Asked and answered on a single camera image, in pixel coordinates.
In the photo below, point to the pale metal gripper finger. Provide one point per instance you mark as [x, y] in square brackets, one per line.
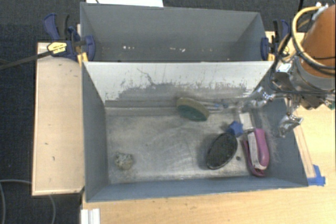
[288, 123]
[260, 99]

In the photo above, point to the purple and white stapler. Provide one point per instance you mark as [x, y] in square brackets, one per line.
[262, 149]

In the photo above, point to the blue star-shaped toy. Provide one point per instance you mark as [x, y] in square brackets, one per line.
[235, 128]

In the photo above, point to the black oval brush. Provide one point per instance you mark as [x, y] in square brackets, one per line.
[221, 151]

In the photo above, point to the green and tan oval sponge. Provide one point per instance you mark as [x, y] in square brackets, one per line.
[192, 110]

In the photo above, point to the grey metal bin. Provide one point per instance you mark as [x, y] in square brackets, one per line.
[157, 139]

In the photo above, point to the speckled grey stone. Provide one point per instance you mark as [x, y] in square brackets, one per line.
[124, 161]

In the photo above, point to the pale wood board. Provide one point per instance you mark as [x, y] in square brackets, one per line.
[57, 126]

